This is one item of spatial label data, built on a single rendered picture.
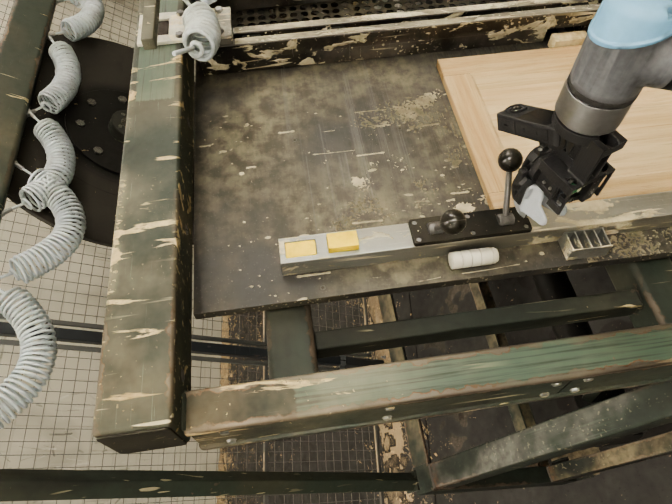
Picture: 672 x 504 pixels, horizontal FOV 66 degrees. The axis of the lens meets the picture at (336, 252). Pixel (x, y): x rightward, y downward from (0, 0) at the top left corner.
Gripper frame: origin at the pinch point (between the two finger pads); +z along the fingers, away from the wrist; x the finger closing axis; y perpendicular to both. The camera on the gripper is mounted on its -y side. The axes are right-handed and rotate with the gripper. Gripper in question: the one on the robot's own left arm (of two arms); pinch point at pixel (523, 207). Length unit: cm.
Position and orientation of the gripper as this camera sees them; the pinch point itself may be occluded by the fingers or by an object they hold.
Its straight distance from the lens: 83.9
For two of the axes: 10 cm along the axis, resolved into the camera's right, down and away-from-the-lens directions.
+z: 0.1, 5.4, 8.4
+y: 4.7, 7.4, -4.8
